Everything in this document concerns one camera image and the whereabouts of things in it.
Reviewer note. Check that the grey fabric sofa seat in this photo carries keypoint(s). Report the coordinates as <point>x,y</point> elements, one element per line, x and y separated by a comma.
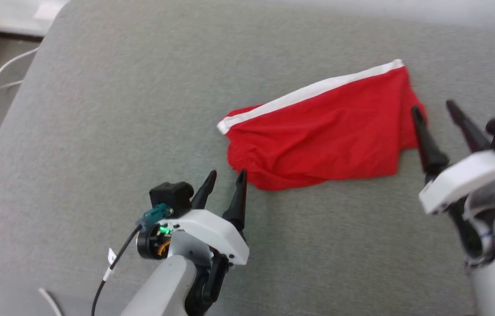
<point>120,131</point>

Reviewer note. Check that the red shorts with white stripe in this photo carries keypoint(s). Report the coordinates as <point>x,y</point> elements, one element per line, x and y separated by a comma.
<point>317,140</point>

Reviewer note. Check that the white wall baseboard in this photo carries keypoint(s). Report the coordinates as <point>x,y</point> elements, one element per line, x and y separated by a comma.
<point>5,17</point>

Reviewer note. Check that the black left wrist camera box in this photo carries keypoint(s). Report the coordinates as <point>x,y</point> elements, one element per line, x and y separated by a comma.
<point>170,195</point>

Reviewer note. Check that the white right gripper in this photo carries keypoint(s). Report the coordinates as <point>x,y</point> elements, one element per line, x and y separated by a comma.
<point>467,180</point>

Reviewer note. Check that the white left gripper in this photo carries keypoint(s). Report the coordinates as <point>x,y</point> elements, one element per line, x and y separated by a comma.
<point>216,237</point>

